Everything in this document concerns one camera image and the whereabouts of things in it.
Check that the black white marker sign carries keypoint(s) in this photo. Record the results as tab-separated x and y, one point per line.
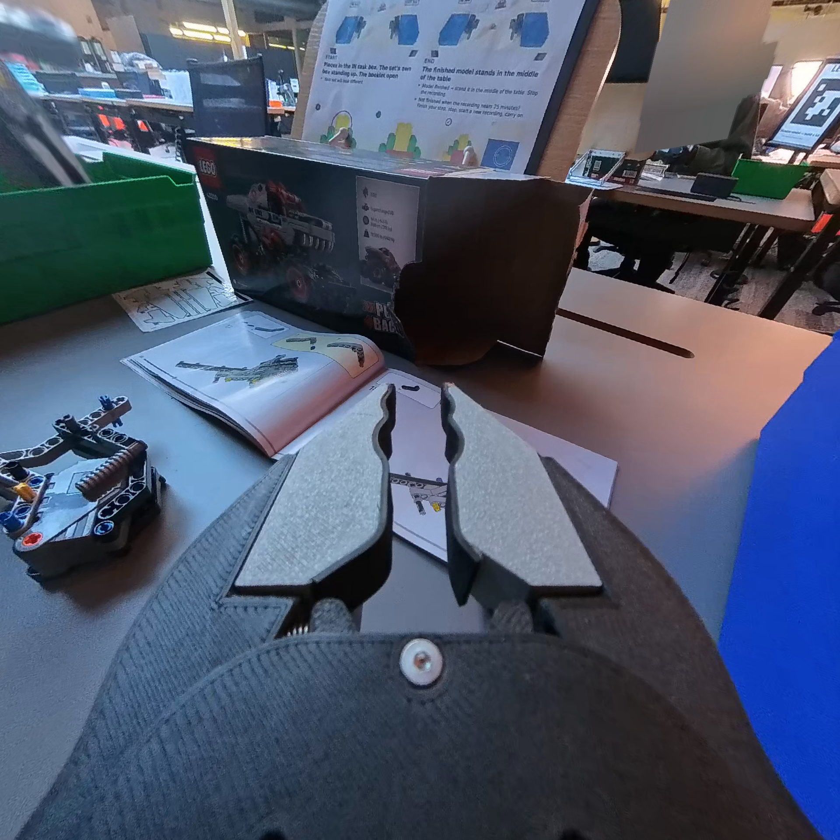
814	105

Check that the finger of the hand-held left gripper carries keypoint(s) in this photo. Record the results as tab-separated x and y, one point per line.
26	131

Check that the dark toy set box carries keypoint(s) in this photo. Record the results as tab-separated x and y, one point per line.
295	216

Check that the small black case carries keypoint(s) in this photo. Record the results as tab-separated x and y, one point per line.
712	186

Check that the grey desk with black legs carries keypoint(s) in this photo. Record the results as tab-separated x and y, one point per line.
722	207

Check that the blue plastic bin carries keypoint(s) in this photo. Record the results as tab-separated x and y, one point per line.
787	558

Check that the black mesh office chair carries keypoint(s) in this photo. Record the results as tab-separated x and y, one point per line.
226	98

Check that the green plastic bin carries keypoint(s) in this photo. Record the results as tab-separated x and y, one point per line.
98	243

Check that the instruction poster on stand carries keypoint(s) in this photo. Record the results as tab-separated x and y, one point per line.
584	98

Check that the cluttered work table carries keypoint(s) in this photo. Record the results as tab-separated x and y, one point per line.
98	98

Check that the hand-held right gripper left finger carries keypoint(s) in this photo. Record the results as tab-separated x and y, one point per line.
315	505

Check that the small green bin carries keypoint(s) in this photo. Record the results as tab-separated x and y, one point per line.
768	178

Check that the small toy box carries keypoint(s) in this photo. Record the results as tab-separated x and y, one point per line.
594	167

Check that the grey black toy brick model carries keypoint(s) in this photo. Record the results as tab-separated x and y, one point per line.
72	518

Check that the white instruction booklet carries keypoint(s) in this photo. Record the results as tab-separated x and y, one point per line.
275	380

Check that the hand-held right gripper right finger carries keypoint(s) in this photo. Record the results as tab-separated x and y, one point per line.
518	512

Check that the white sticker sheet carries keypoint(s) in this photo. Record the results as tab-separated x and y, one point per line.
177	302

